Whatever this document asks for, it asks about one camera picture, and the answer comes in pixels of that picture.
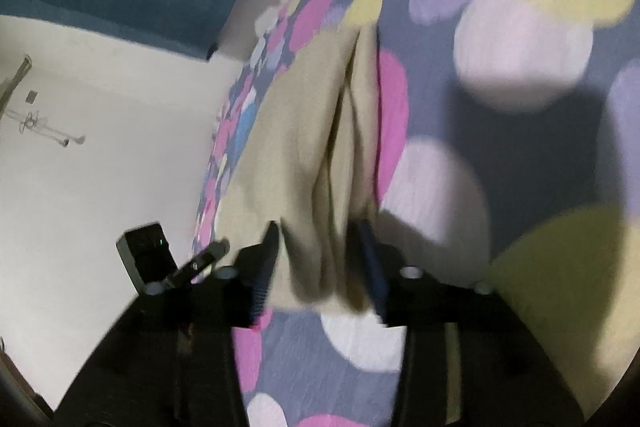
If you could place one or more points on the beige knit sweater brown embroidery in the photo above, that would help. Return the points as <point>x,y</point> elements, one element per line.
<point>309,164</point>

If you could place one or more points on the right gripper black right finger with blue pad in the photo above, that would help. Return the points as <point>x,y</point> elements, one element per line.
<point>468,359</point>

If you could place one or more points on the colourful dotted bed cover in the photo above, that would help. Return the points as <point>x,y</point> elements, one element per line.
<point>508,159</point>

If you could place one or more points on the grey wall pipe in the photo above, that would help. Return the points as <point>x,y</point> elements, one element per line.
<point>9,85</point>

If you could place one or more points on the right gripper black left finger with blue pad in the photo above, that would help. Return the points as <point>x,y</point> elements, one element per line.
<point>169,359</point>

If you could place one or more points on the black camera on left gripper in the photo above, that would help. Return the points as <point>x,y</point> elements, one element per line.
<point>146,255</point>

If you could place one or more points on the small grey wall plate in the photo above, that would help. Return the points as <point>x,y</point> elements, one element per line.
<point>30,98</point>

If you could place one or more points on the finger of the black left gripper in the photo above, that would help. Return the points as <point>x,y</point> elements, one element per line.
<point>205,259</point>

